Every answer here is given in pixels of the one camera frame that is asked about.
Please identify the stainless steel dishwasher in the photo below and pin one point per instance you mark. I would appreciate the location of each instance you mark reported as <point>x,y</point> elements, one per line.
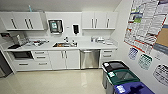
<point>90,60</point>

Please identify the blue dish soap bottle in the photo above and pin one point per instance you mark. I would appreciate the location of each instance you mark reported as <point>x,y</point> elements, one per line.
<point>92,39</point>

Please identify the stainless steel sink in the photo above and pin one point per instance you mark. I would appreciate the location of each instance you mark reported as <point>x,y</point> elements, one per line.
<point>65,44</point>

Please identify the black soap dispenser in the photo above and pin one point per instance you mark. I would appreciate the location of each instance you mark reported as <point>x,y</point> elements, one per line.
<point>76,29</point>

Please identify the chrome faucet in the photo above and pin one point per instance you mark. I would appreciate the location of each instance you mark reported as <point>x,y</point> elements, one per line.
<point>65,39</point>

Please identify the white two-door sink cabinet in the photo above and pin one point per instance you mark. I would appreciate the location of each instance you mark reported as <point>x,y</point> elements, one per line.
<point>66,60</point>

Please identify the narrow white drawer unit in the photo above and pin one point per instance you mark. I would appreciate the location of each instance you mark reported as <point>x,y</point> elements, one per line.
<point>108,55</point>

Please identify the steel paper towel dispenser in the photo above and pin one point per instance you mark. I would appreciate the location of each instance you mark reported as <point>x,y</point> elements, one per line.
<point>55,26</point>

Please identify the grey bin black lid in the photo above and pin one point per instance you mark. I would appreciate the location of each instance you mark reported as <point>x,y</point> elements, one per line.
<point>115,66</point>

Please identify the wide white drawer unit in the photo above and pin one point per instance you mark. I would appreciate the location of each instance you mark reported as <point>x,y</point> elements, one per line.
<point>41,61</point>

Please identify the grey bin green lid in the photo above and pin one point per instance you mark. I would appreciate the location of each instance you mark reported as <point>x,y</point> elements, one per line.
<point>123,76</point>

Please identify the black built-in microwave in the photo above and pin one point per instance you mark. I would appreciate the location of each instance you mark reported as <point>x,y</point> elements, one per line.
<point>21,55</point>

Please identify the small teal bottle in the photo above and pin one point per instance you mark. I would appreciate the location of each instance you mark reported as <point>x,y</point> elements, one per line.
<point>30,8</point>

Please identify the white wall cabinet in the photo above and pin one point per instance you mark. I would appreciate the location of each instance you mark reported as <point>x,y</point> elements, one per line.
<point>20,20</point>
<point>100,20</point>

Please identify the large white wall poster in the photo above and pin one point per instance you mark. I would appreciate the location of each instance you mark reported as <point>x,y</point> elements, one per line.
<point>141,23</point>

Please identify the green bin wall sign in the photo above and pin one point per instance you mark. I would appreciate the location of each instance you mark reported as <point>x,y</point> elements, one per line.
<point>145,62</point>

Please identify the white bin wall sign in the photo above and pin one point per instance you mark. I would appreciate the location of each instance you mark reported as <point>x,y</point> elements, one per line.
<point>161,75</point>

